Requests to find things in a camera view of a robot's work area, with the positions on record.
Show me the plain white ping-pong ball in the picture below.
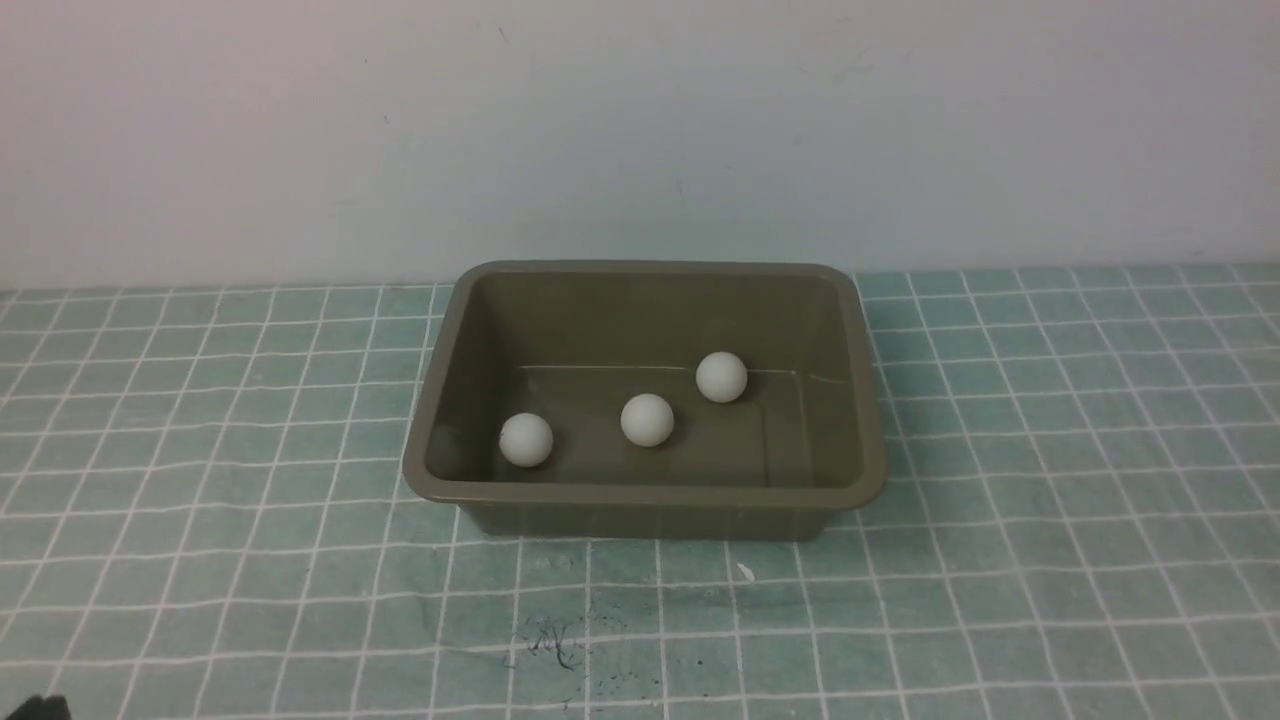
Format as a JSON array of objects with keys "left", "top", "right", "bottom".
[{"left": 620, "top": 393, "right": 675, "bottom": 448}]

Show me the olive green plastic bin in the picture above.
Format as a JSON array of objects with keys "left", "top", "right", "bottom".
[{"left": 402, "top": 259, "right": 890, "bottom": 541}]

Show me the white ping-pong ball with logo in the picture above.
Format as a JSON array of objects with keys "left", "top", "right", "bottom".
[{"left": 498, "top": 413, "right": 554, "bottom": 468}]

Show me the teal grid tablecloth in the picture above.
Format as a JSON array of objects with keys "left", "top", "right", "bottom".
[{"left": 1, "top": 263, "right": 1279, "bottom": 719}]

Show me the black object at bottom left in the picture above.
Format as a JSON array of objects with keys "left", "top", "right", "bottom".
[{"left": 5, "top": 694, "right": 72, "bottom": 720}]

